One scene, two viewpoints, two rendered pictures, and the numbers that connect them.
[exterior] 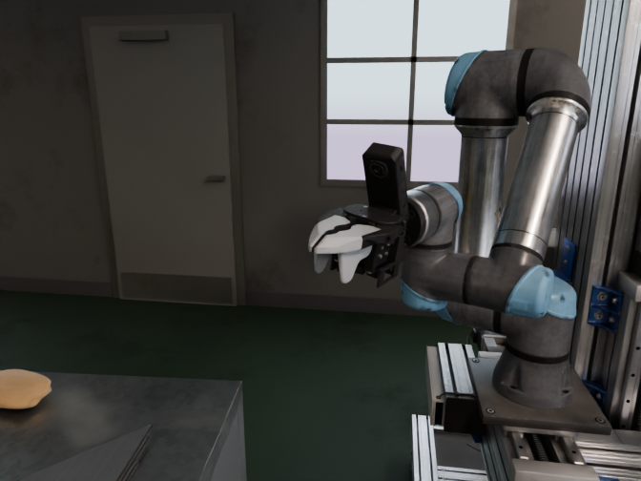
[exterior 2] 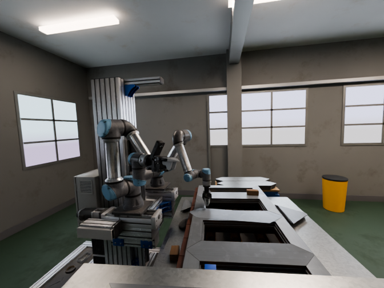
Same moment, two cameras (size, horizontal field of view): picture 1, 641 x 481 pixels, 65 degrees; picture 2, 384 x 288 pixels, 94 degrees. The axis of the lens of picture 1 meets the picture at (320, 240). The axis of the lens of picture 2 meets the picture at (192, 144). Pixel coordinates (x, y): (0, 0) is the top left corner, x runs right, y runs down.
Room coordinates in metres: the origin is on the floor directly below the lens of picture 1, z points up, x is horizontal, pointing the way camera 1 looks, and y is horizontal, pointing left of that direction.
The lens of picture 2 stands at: (0.41, 0.86, 1.61)
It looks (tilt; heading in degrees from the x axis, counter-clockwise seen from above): 5 degrees down; 271
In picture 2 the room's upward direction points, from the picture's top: 2 degrees counter-clockwise
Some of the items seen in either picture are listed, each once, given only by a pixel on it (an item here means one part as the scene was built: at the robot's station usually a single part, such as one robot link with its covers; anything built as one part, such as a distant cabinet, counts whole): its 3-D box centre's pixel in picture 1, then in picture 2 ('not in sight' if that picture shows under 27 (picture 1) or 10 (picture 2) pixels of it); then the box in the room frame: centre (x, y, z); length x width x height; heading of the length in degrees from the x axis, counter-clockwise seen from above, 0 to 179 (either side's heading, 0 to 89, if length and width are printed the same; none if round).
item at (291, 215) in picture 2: not in sight; (292, 213); (-0.49, -0.79, 0.77); 0.45 x 0.20 x 0.04; 85
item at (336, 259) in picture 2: not in sight; (300, 225); (-0.48, -0.64, 0.74); 1.20 x 0.26 x 0.03; 85
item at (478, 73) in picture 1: (480, 197); (113, 159); (0.97, -0.31, 1.41); 0.15 x 0.12 x 0.55; 55
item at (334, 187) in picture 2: not in sight; (334, 192); (-2.15, -2.46, 0.30); 0.40 x 0.38 x 0.61; 81
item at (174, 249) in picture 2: not in sight; (174, 252); (0.59, -0.36, 0.71); 0.10 x 0.06 x 0.05; 90
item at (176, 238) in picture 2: not in sight; (181, 223); (0.59, -0.83, 0.67); 1.30 x 0.20 x 0.03; 85
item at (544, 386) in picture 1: (534, 365); (133, 199); (0.90, -0.43, 1.09); 0.15 x 0.15 x 0.10
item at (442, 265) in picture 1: (435, 273); (141, 175); (0.74, -0.18, 1.34); 0.11 x 0.08 x 0.11; 55
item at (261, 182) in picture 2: not in sight; (244, 183); (-0.24, -1.58, 0.82); 0.80 x 0.40 x 0.06; 175
